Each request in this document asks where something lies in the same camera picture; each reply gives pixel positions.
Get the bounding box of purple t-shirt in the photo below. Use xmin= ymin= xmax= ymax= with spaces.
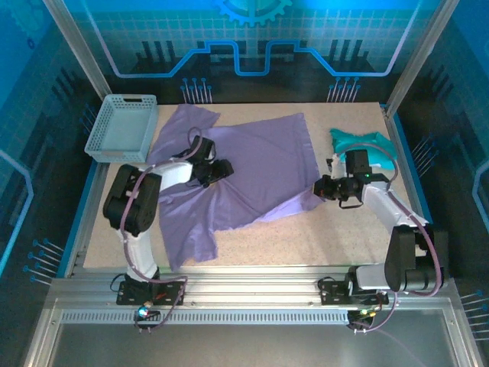
xmin=146 ymin=103 xmax=325 ymax=273

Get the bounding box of teal folded cloth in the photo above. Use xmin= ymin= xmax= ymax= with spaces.
xmin=329 ymin=128 xmax=397 ymax=171

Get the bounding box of light blue perforated plastic basket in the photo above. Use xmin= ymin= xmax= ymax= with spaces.
xmin=83 ymin=94 xmax=160 ymax=164

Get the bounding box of small status light board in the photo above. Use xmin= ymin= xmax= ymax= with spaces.
xmin=133 ymin=305 xmax=161 ymax=320
xmin=347 ymin=307 xmax=377 ymax=322

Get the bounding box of grey metal front panel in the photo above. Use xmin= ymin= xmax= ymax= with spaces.
xmin=49 ymin=324 xmax=459 ymax=367

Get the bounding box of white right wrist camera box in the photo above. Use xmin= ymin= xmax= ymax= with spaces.
xmin=326 ymin=151 xmax=349 ymax=180

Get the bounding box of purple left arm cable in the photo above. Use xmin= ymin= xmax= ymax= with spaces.
xmin=110 ymin=127 xmax=203 ymax=333

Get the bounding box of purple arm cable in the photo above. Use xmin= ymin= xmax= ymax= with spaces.
xmin=110 ymin=127 xmax=203 ymax=333
xmin=334 ymin=142 xmax=446 ymax=336

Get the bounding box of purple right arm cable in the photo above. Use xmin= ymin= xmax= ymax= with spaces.
xmin=334 ymin=142 xmax=446 ymax=336

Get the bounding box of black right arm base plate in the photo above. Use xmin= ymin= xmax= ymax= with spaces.
xmin=319 ymin=278 xmax=390 ymax=307

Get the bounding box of aluminium mounting rail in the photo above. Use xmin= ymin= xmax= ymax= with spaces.
xmin=49 ymin=265 xmax=458 ymax=311

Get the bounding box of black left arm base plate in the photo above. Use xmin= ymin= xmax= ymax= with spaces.
xmin=116 ymin=281 xmax=187 ymax=307

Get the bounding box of aluminium frame post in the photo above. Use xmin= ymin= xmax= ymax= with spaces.
xmin=41 ymin=0 xmax=112 ymax=99
xmin=384 ymin=0 xmax=459 ymax=115

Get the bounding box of grey slotted cable duct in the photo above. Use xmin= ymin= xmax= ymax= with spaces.
xmin=60 ymin=310 xmax=352 ymax=326

